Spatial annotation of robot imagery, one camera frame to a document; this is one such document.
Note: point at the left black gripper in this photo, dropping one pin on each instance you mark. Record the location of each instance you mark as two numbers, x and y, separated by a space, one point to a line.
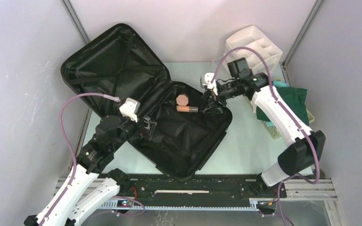
144 131

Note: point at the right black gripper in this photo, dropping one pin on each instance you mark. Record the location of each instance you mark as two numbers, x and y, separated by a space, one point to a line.
213 107

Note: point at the black ribbed hard-shell suitcase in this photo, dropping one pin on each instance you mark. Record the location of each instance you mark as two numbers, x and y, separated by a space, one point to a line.
121 64

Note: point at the orange grey cylindrical tube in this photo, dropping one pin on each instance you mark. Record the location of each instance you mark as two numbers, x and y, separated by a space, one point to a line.
187 109

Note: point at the pink brown small box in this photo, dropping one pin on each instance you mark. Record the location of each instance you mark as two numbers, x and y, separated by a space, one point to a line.
182 100

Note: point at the turquoise t-shirt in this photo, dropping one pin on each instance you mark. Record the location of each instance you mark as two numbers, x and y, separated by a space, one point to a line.
280 84

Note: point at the white plastic drawer organizer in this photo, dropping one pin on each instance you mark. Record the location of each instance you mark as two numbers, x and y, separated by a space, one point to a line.
252 37

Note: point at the dark green garment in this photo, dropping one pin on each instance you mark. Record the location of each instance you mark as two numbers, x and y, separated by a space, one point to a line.
295 99

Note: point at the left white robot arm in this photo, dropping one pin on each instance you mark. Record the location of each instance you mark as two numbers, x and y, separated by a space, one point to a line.
67 207

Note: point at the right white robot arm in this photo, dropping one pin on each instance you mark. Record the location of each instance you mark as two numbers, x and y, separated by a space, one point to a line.
304 146

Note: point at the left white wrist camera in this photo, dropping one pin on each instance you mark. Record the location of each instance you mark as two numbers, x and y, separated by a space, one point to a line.
129 109

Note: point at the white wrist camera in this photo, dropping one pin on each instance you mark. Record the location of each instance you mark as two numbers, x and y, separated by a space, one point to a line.
208 82
129 109

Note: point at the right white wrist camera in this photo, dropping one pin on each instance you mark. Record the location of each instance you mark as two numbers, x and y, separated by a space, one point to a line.
208 82

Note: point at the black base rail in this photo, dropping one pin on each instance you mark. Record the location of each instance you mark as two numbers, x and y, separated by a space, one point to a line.
200 191

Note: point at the grey slotted cable duct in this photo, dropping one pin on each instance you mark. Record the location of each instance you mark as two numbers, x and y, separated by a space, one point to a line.
113 204

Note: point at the aluminium frame rail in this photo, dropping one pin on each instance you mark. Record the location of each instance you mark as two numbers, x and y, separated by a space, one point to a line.
300 190

